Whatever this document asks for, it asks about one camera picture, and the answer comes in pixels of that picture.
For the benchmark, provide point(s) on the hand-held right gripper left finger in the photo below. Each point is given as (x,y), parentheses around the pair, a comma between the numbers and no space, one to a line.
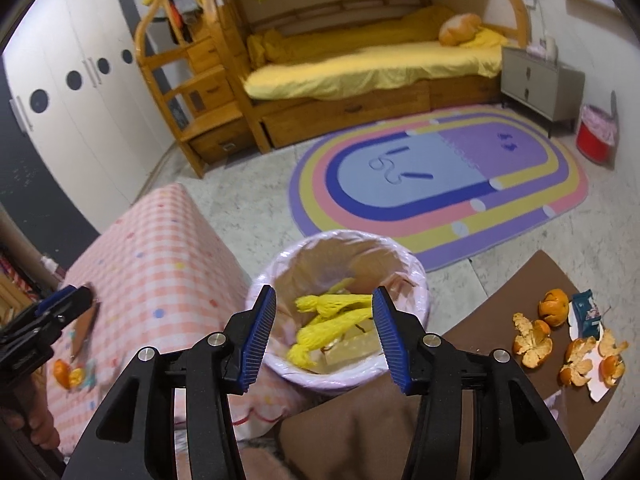
(257,335)

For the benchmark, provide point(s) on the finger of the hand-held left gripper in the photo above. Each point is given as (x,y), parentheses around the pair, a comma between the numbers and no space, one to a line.
(57,301)
(35,335)

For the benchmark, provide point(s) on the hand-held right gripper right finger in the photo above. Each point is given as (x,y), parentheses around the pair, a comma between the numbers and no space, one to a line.
(392,340)

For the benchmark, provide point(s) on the yellow yarn bundle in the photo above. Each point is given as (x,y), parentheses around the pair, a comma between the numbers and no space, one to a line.
(325,332)

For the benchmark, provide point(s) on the bin with pink bag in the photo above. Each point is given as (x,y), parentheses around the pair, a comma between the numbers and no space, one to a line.
(345,255)

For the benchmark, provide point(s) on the person's left hand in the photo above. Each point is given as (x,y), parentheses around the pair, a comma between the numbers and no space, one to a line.
(40,415)

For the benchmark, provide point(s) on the yellowish clear wrapper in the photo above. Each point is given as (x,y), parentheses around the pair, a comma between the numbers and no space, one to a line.
(357,351)

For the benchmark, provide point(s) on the brown flat board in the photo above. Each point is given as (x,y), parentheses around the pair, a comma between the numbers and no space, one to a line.
(82,330)

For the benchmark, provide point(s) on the small tangerine peel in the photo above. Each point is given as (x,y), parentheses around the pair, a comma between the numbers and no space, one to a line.
(64,375)

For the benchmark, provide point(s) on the table with pink checked cloth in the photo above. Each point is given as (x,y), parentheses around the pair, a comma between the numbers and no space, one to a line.
(150,270)

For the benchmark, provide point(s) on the open tangerine peel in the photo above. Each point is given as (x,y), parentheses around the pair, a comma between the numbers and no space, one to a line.
(577,367)
(612,362)
(532,344)

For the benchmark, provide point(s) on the round tangerine peel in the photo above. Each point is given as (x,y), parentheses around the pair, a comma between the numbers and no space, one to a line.
(554,306)

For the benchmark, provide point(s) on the rainbow oval rug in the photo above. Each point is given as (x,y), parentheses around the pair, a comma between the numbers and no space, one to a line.
(435,170)

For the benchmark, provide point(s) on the white grey wardrobe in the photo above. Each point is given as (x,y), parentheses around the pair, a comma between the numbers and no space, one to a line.
(75,125)

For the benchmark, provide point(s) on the dark blue snack wrapper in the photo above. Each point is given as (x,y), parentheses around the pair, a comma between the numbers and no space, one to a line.
(587,312)

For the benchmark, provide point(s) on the white paper sheet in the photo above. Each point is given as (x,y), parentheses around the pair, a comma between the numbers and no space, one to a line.
(597,391)

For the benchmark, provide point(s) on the wooden bunk bed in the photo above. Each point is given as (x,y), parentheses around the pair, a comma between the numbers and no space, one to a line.
(350,110)

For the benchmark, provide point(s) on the wooden stair drawers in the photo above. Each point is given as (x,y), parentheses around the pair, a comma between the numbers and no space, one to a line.
(210,95)

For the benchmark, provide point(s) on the yellow bed sheet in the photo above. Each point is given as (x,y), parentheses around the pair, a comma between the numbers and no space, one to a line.
(375,60)

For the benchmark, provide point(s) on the red bucket with pink bag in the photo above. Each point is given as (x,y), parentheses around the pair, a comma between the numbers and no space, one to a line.
(595,135)

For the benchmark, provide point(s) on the grey nightstand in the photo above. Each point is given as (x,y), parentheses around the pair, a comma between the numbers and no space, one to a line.
(540,80)

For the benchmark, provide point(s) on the orange plush pillow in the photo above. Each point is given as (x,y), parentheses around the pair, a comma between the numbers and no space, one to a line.
(460,29)

